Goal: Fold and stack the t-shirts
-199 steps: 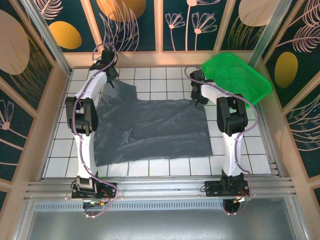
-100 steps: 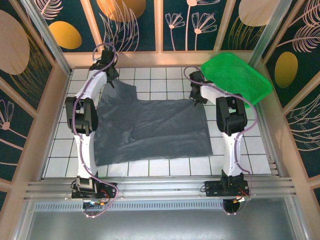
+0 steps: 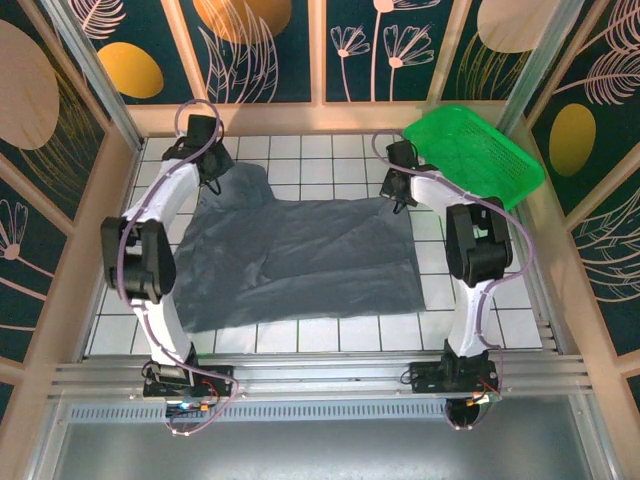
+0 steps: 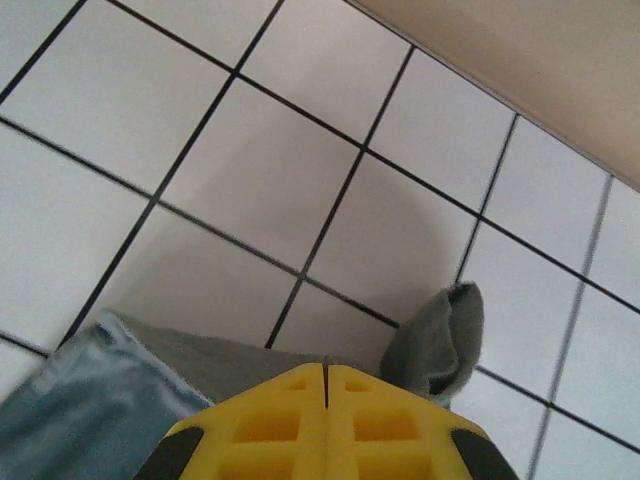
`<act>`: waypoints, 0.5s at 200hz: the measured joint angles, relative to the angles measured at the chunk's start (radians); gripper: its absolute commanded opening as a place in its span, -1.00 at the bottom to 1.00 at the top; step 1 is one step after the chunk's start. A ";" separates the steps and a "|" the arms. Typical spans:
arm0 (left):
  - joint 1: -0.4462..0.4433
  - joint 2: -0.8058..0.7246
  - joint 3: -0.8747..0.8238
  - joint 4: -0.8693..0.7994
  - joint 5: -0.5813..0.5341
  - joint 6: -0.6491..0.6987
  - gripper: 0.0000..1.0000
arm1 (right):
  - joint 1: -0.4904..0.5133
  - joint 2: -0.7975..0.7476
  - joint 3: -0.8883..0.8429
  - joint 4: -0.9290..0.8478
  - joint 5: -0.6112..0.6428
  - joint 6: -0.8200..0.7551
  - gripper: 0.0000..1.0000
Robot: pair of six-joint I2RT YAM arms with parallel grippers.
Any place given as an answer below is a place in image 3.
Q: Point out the gray t-shirt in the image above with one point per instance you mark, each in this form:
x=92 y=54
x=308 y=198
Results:
x=325 y=250

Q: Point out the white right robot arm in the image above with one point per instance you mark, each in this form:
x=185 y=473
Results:
x=470 y=320

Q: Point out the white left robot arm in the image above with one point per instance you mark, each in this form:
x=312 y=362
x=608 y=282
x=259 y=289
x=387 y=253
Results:
x=165 y=325

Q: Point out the green plastic basket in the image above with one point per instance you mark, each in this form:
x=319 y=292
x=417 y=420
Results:
x=475 y=145

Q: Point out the slotted metal strip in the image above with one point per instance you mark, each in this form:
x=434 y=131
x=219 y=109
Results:
x=325 y=411

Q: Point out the wooden table frame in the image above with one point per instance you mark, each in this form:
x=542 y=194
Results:
x=320 y=120

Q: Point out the floral decorative wall panel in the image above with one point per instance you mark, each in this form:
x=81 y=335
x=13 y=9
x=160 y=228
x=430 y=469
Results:
x=600 y=125
x=150 y=50
x=360 y=75
x=615 y=275
x=20 y=280
x=30 y=100
x=295 y=60
x=475 y=75

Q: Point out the aluminium corner post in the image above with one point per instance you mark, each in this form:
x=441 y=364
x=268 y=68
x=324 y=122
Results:
x=532 y=65
x=95 y=75

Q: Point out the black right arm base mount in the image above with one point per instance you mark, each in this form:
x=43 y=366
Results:
x=425 y=377

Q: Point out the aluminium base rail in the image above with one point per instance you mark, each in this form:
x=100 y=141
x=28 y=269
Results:
x=325 y=375

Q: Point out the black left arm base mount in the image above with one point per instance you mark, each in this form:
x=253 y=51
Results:
x=220 y=380

